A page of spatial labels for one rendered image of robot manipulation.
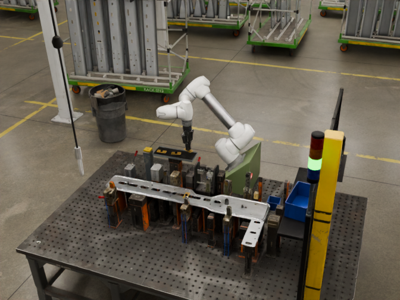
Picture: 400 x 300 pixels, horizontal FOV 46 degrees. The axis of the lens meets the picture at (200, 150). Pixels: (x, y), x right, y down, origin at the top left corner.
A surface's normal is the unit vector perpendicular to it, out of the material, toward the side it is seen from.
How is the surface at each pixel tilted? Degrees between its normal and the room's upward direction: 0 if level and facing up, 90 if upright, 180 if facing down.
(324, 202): 88
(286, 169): 0
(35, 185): 0
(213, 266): 0
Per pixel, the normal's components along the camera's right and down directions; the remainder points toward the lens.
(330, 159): -0.34, 0.49
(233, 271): -0.03, -0.86
